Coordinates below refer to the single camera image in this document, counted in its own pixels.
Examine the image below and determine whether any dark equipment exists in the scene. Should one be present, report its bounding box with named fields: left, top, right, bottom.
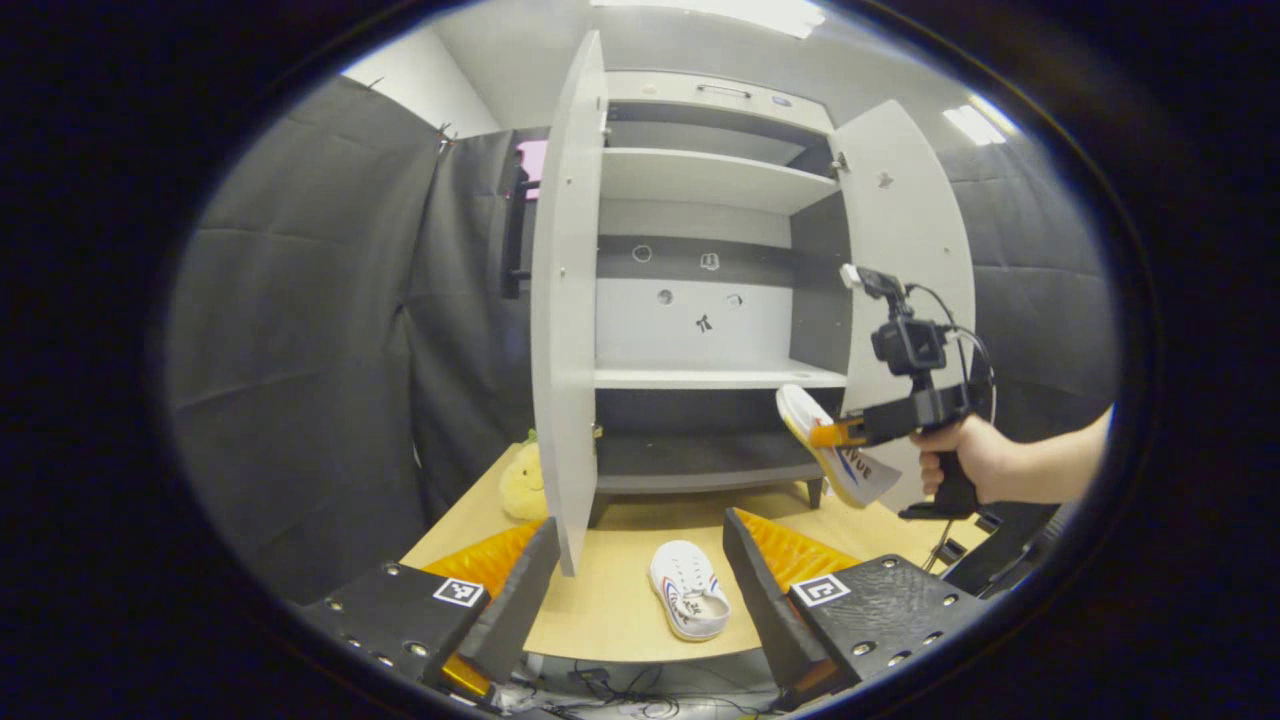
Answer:
left=925, top=500, right=1076, bottom=599

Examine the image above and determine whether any grey cabinet drawer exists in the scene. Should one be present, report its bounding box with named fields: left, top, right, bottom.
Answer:
left=605, top=72, right=836, bottom=136

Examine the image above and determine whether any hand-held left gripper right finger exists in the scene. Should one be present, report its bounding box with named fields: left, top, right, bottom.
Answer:
left=722, top=507, right=991, bottom=706

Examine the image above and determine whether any grey shoe cabinet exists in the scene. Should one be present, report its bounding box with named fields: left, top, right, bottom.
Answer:
left=595, top=70, right=851, bottom=511

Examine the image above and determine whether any small ceiling light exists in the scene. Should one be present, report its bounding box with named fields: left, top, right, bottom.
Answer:
left=943, top=95, right=1016, bottom=146

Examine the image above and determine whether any grey shoe cabinet door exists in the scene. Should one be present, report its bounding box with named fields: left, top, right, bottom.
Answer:
left=830, top=98, right=977, bottom=511
left=530, top=30, right=609, bottom=578

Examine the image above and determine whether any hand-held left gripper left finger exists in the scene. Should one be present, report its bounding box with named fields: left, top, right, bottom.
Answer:
left=300, top=517, right=563, bottom=701

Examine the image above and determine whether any yellow plush toy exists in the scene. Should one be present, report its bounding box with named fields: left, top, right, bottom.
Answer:
left=498, top=430, right=549, bottom=523

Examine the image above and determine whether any black door handle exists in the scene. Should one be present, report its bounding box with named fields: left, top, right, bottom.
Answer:
left=500, top=165, right=533, bottom=299

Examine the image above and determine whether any white canvas shoe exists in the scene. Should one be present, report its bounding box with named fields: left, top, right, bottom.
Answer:
left=648, top=540, right=733, bottom=643
left=776, top=384, right=903, bottom=509

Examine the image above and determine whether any large ceiling light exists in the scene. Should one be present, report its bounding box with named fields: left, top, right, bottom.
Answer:
left=590, top=0, right=826, bottom=39

